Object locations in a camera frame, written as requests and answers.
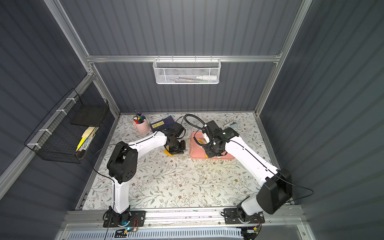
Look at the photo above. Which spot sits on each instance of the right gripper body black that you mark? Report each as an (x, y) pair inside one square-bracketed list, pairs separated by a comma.
[(211, 148)]

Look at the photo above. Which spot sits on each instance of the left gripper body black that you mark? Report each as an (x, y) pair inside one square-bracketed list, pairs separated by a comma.
[(176, 148)]

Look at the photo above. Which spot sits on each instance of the clear resealable bag yellow zip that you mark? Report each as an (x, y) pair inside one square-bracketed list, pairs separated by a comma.
[(172, 153)]

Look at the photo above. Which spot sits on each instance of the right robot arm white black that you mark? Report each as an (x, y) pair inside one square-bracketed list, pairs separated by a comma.
[(276, 187)]

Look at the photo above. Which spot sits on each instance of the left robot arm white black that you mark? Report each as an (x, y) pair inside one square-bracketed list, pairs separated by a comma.
[(122, 167)]

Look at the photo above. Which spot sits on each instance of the small pale green eraser box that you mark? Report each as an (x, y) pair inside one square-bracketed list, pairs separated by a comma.
[(232, 125)]

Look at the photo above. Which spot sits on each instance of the pink plastic tray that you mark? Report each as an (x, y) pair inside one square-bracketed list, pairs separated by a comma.
[(197, 151)]

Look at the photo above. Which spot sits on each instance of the dark blue book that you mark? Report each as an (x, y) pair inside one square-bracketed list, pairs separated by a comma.
[(165, 123)]

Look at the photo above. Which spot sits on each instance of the pink pen cup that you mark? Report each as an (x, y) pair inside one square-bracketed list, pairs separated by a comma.
[(141, 123)]

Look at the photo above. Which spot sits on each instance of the white marker in basket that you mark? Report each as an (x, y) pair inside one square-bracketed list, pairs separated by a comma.
[(206, 78)]

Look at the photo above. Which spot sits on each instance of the yellow notepad in basket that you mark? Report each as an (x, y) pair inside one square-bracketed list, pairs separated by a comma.
[(86, 139)]

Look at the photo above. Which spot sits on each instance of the black slab in side basket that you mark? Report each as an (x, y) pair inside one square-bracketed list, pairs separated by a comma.
[(89, 116)]

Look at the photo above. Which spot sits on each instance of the white wire wall basket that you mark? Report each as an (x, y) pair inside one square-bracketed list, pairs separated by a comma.
[(180, 71)]

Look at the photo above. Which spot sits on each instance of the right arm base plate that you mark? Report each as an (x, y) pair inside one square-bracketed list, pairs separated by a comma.
[(235, 216)]

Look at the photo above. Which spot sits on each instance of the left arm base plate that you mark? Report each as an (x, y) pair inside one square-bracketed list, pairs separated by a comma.
[(126, 219)]

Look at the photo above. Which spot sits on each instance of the black wire side basket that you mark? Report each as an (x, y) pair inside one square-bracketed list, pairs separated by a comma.
[(57, 139)]

